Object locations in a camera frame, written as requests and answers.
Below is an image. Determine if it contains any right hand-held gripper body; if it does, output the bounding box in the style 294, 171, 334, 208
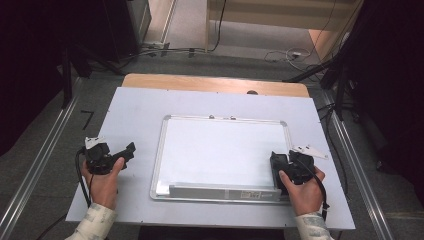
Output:
287, 144, 329, 185

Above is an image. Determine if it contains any person's left hand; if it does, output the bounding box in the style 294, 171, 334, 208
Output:
80, 156, 126, 211

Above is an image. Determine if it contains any power strip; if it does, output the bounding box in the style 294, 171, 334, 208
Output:
143, 40, 171, 51

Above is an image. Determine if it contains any light wooden furniture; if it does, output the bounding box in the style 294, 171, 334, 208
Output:
204, 0, 364, 63

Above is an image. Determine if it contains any wooden table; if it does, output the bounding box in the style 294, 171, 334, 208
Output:
121, 73, 311, 99

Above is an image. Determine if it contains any black hanging cable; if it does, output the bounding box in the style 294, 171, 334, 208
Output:
139, 0, 228, 61

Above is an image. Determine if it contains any black cabinet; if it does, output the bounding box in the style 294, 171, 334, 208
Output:
103, 0, 153, 64

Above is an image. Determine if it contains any white whiteboard with metal frame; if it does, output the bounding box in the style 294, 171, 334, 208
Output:
149, 114, 294, 205

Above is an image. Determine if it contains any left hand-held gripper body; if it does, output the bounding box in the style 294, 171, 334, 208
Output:
81, 135, 118, 176

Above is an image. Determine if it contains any dark curtain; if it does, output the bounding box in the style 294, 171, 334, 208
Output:
346, 0, 424, 208

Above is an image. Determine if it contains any black stand pole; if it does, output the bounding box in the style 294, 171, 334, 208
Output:
61, 46, 74, 109

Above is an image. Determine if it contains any white cable bundle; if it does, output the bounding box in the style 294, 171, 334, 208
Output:
264, 47, 313, 64

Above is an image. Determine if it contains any metal floor rail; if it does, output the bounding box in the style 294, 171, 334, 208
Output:
324, 91, 396, 240
0, 78, 84, 239

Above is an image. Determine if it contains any black tripod stand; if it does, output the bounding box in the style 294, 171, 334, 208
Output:
282, 49, 354, 122

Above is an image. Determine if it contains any person's right hand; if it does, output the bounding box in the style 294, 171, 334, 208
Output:
278, 166, 326, 217

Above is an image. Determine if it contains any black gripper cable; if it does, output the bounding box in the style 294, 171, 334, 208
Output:
298, 159, 331, 223
34, 148, 94, 240

